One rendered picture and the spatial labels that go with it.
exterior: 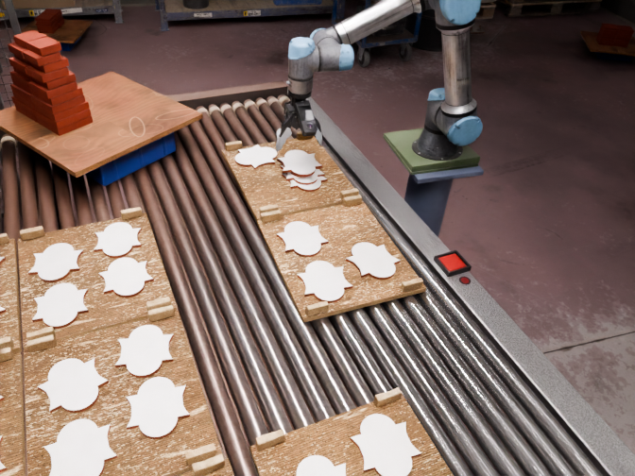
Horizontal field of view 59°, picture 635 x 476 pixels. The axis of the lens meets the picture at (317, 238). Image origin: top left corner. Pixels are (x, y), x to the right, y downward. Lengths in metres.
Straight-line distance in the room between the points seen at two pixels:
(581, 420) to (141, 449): 0.94
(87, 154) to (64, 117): 0.17
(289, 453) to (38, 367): 0.59
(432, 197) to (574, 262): 1.33
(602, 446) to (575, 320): 1.66
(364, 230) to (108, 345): 0.77
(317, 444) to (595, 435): 0.60
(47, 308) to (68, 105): 0.73
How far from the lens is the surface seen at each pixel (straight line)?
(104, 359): 1.38
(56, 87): 1.94
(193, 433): 1.23
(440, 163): 2.10
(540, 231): 3.48
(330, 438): 1.21
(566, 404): 1.43
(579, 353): 2.87
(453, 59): 1.86
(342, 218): 1.70
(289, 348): 1.36
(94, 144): 1.91
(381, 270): 1.53
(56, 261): 1.63
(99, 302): 1.50
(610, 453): 1.40
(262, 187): 1.82
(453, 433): 1.30
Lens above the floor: 1.98
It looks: 40 degrees down
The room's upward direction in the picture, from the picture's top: 4 degrees clockwise
